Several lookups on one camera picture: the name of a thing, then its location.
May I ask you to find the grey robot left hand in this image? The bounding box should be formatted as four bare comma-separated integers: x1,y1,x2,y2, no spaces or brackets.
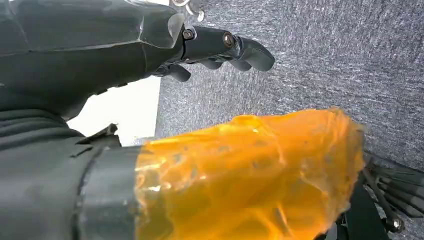
0,0,366,240

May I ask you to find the white desk side panel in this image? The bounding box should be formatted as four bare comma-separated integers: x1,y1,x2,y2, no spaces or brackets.
66,75,162,147

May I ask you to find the silver metal ring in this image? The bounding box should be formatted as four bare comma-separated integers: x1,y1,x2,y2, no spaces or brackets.
170,0,205,23

